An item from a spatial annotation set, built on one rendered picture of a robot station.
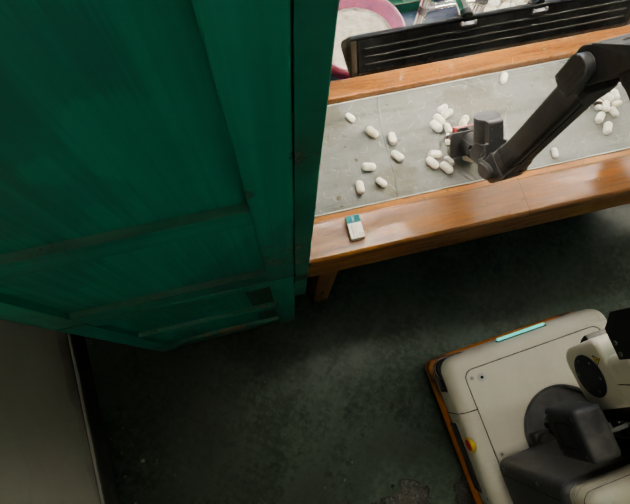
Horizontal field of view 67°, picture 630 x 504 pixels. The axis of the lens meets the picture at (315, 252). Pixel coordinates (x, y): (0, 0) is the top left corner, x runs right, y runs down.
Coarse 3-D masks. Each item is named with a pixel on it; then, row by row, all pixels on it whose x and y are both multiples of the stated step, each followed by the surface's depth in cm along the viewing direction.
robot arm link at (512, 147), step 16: (576, 64) 69; (592, 64) 67; (560, 80) 73; (576, 80) 70; (608, 80) 73; (560, 96) 78; (576, 96) 74; (592, 96) 74; (544, 112) 84; (560, 112) 80; (576, 112) 79; (528, 128) 90; (544, 128) 85; (560, 128) 84; (512, 144) 96; (528, 144) 91; (544, 144) 90; (496, 160) 103; (512, 160) 98; (528, 160) 97; (496, 176) 104; (512, 176) 106
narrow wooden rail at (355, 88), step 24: (528, 48) 133; (552, 48) 133; (576, 48) 133; (384, 72) 129; (408, 72) 129; (432, 72) 129; (456, 72) 130; (480, 72) 131; (336, 96) 126; (360, 96) 128
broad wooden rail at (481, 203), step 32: (576, 160) 127; (608, 160) 125; (448, 192) 121; (480, 192) 121; (512, 192) 121; (544, 192) 122; (576, 192) 122; (608, 192) 122; (320, 224) 117; (384, 224) 118; (416, 224) 118; (448, 224) 118; (480, 224) 119; (512, 224) 129; (320, 256) 115; (352, 256) 118; (384, 256) 129
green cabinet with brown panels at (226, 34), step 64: (0, 0) 26; (64, 0) 27; (128, 0) 28; (192, 0) 27; (256, 0) 28; (320, 0) 29; (0, 64) 30; (64, 64) 31; (128, 64) 33; (192, 64) 34; (256, 64) 34; (320, 64) 35; (0, 128) 36; (64, 128) 38; (128, 128) 40; (192, 128) 42; (256, 128) 42; (320, 128) 44; (0, 192) 45; (64, 192) 48; (128, 192) 51; (192, 192) 55; (256, 192) 56; (0, 256) 59; (64, 256) 61; (128, 256) 71; (192, 256) 79; (256, 256) 88; (64, 320) 94
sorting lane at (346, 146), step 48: (384, 96) 130; (432, 96) 130; (480, 96) 131; (528, 96) 132; (624, 96) 133; (336, 144) 126; (384, 144) 126; (432, 144) 127; (576, 144) 128; (624, 144) 129; (336, 192) 122; (384, 192) 123
